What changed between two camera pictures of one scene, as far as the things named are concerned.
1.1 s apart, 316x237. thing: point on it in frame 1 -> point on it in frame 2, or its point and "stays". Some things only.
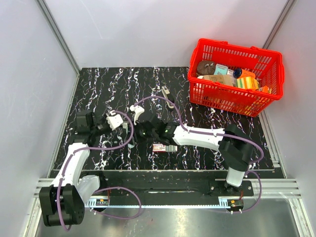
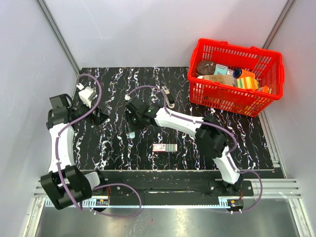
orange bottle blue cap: (239, 73) stays
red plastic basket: (267, 64) stays
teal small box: (220, 69) stays
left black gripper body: (101, 127) -> (78, 111)
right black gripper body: (141, 135) -> (135, 120)
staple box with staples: (160, 147) stays
